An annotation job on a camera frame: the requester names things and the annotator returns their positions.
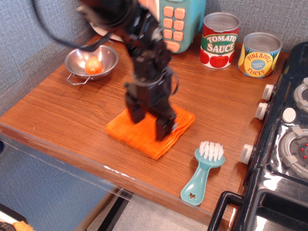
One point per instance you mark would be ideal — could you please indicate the orange fuzzy object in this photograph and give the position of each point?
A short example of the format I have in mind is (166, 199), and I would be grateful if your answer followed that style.
(16, 226)

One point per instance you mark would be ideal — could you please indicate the teal scrub brush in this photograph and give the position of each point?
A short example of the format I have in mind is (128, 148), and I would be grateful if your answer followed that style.
(209, 155)

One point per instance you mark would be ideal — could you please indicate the orange towel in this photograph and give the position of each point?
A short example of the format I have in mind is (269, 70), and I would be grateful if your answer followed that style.
(142, 136)

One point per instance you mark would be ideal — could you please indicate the red tomato sauce can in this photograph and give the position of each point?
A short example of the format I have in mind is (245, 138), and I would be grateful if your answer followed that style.
(219, 37)

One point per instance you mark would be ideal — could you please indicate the teal toy microwave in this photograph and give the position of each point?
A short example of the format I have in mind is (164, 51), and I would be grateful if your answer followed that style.
(179, 21)

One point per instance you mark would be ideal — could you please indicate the white stove knob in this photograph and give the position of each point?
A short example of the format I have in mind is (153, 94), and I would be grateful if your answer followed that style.
(246, 153)
(261, 110)
(267, 92)

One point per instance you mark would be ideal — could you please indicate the black toy stove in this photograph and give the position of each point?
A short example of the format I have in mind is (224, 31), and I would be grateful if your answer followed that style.
(275, 196)

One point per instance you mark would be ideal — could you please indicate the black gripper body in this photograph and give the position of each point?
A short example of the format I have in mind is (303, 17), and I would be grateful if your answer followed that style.
(153, 95)

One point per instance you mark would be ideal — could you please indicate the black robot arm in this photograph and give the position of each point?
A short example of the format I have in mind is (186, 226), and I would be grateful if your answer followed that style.
(136, 26)

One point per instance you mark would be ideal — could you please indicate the yellow pineapple slices can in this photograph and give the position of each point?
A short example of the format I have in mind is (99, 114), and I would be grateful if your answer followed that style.
(259, 54)

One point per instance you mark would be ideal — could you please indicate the small metal bowl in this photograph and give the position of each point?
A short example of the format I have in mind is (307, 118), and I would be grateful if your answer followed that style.
(75, 63)

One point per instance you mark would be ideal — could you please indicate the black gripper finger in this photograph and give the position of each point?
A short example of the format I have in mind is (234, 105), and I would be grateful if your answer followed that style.
(136, 113)
(164, 126)

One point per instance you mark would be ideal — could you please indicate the orange toy onion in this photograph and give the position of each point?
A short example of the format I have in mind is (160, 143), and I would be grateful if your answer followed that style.
(93, 66)

